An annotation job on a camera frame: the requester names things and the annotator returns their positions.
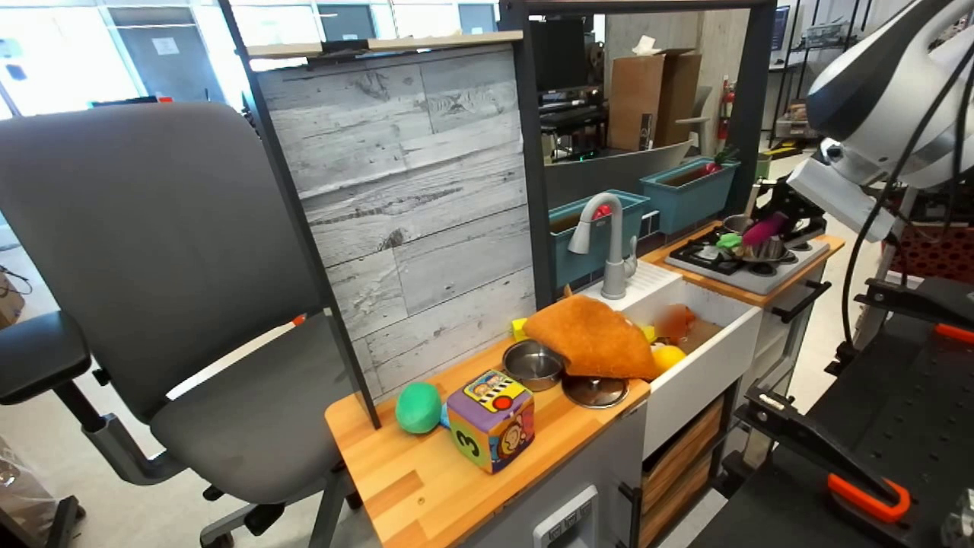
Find grey toy stove top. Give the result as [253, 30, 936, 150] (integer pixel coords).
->
[666, 222, 830, 301]

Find yellow lemon plush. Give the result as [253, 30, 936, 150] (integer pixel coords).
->
[649, 340, 688, 374]

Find grey toy faucet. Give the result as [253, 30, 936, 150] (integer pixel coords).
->
[565, 190, 641, 305]

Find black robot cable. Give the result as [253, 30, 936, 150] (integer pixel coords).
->
[837, 57, 974, 360]

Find large steel pot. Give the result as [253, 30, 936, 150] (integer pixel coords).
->
[722, 228, 806, 270]

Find red fire extinguisher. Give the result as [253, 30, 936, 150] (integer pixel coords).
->
[716, 75, 736, 147]

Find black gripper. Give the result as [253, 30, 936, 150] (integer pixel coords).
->
[750, 175, 830, 260]

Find large teal planter box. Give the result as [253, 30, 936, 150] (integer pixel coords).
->
[637, 155, 742, 240]

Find colourful fabric cube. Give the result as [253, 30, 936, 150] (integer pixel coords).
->
[444, 365, 538, 476]

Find orange clamp handle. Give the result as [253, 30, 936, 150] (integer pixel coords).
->
[824, 468, 916, 529]

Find grey office chair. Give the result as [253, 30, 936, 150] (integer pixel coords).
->
[0, 98, 382, 548]

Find small teal planter box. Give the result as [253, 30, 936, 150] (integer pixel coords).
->
[546, 186, 654, 299]

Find black drawer handle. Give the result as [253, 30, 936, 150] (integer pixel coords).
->
[767, 277, 835, 327]

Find small steel pot with handles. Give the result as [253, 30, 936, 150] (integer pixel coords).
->
[499, 339, 570, 391]

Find green pea plush toy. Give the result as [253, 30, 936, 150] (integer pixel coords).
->
[392, 376, 446, 438]

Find orange plush toy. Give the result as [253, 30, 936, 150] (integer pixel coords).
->
[650, 301, 702, 347]

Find grey wood panel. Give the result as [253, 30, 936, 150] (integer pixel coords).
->
[245, 43, 542, 403]

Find pink radish plush green leaves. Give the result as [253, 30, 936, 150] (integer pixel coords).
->
[711, 213, 789, 260]

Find cardboard box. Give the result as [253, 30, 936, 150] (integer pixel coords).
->
[607, 47, 702, 155]

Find orange cloth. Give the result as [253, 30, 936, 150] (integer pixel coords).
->
[520, 293, 662, 382]

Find white toy sink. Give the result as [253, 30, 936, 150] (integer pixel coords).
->
[554, 270, 765, 461]

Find black workbench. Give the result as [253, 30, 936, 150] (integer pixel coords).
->
[696, 270, 974, 548]

